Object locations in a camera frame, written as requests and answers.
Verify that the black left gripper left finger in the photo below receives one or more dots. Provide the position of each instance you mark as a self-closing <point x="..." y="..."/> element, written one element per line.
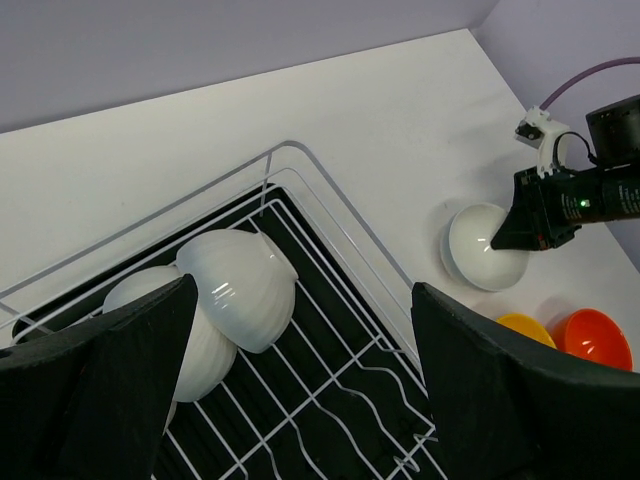
<point x="91" y="401"/>

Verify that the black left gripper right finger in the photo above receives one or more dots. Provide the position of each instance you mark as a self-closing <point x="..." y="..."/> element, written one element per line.
<point x="508" y="407"/>

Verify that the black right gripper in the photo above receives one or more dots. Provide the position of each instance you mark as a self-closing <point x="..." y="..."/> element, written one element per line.
<point x="546" y="212"/>

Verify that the white ribbed ceramic bowl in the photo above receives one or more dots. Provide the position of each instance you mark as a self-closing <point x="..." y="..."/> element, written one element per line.
<point x="246" y="284"/>

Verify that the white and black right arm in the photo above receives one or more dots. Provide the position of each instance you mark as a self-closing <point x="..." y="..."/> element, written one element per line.
<point x="613" y="147"/>

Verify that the yellow plastic bowl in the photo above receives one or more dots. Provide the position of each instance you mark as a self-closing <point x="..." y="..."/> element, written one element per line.
<point x="527" y="326"/>

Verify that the orange plastic bowl right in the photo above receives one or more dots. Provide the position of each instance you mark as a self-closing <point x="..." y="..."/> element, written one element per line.
<point x="592" y="335"/>

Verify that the black drip tray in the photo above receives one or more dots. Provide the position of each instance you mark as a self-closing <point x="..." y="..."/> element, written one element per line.
<point x="334" y="398"/>

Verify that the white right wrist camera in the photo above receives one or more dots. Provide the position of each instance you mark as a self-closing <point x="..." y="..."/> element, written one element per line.
<point x="548" y="136"/>

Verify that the white wire dish rack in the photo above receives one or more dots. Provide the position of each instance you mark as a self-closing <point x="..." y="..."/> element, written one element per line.
<point x="290" y="165"/>

